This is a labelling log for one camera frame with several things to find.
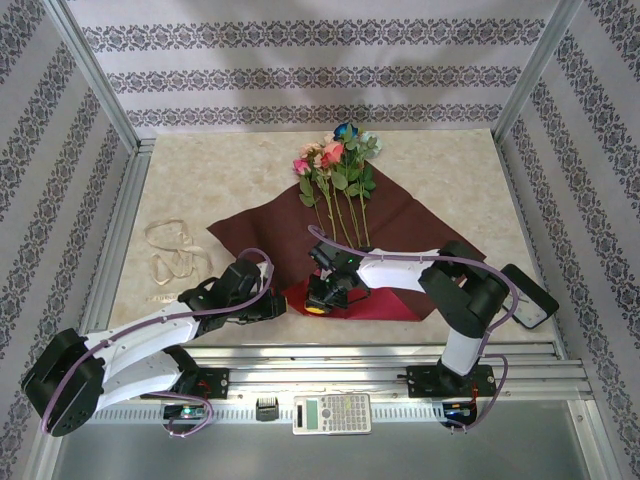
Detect dark red wrapping paper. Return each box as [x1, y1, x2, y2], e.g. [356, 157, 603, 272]
[206, 162, 489, 325]

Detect beige ribbon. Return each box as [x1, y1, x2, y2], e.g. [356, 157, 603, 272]
[143, 218, 216, 304]

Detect magenta artificial rose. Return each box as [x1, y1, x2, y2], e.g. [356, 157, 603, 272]
[292, 157, 326, 236]

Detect coral artificial rose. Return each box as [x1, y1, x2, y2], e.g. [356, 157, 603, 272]
[321, 141, 359, 249]

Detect pale mint artificial rose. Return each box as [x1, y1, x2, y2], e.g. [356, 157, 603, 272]
[357, 131, 384, 201]

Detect blue artificial rose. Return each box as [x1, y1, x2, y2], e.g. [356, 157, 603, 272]
[333, 122, 377, 250]

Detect aluminium mounting rails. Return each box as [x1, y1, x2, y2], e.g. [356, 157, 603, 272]
[47, 342, 596, 405]

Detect grey scientific calculator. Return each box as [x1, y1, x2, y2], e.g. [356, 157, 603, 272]
[292, 393, 374, 436]

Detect small circuit board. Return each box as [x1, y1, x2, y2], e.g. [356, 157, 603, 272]
[163, 404, 207, 420]
[442, 402, 479, 422]

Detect black white handheld device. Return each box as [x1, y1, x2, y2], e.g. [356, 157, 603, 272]
[499, 263, 560, 330]

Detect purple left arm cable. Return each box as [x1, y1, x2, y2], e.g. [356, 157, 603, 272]
[39, 248, 275, 440]

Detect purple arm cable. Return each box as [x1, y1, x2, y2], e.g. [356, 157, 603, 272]
[307, 224, 514, 435]
[39, 248, 275, 440]

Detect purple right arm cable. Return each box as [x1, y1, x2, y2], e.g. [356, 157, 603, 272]
[307, 224, 514, 435]

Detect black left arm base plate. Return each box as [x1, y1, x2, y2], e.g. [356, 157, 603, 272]
[139, 367, 231, 401]

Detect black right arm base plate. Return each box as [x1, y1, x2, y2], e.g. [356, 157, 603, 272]
[407, 364, 499, 400]

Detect perforated metal cable tray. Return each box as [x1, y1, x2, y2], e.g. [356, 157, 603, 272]
[67, 402, 591, 425]

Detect aluminium side rail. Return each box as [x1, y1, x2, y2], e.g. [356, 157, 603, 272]
[74, 139, 154, 351]

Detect aluminium frame post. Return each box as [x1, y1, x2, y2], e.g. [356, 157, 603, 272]
[491, 0, 585, 144]
[42, 0, 141, 154]

